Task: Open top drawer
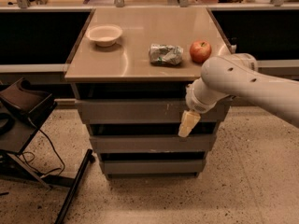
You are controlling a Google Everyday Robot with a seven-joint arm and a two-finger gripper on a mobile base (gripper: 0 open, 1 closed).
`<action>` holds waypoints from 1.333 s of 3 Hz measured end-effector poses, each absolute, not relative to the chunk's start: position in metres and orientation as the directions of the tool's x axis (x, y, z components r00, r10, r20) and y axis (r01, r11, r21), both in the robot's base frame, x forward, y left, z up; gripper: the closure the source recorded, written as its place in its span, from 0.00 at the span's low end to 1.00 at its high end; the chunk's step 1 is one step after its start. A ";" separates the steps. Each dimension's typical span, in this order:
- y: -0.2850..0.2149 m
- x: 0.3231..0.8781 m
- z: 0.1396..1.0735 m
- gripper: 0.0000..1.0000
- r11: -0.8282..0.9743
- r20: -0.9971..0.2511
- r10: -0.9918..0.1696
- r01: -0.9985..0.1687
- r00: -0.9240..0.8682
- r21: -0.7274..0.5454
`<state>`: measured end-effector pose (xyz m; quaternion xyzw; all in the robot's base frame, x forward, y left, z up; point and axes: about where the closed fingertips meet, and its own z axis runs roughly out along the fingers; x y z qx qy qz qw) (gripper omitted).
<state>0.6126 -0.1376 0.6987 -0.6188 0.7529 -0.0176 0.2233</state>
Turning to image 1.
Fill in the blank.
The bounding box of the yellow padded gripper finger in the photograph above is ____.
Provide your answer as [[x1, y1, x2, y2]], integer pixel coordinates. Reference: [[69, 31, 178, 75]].
[[178, 110, 201, 137]]

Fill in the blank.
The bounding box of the grey top drawer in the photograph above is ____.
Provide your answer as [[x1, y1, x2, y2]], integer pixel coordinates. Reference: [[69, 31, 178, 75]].
[[74, 97, 234, 125]]

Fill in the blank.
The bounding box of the grey drawer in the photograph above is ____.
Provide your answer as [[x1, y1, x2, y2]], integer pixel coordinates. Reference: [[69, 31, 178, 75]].
[[100, 160, 206, 175], [90, 134, 216, 153], [74, 97, 234, 125]]

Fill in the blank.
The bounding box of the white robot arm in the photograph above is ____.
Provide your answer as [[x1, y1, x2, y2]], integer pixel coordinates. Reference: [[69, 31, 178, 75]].
[[178, 53, 299, 137]]

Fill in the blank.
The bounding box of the grey middle drawer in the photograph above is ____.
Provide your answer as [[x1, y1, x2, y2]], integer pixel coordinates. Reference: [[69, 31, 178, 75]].
[[90, 134, 216, 153]]

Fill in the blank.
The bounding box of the grey drawer cabinet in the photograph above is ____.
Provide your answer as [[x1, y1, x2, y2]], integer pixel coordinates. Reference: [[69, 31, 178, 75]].
[[65, 7, 230, 178]]

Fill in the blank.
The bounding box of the grey bottom drawer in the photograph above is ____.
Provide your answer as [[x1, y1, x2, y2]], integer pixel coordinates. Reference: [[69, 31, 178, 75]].
[[100, 160, 206, 175]]

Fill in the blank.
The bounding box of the red apple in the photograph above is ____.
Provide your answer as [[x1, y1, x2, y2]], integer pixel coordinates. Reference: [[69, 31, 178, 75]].
[[190, 40, 212, 63]]

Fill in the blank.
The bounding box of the crumpled silver chip bag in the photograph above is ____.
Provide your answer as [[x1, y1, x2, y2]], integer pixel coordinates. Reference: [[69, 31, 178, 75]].
[[149, 44, 184, 65]]

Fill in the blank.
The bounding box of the white paper bowl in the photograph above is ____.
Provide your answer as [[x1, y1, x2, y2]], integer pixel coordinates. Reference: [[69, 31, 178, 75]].
[[86, 25, 122, 48]]

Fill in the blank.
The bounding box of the black cable on floor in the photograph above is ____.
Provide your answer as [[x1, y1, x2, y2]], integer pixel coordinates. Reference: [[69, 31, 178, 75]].
[[19, 128, 66, 176]]

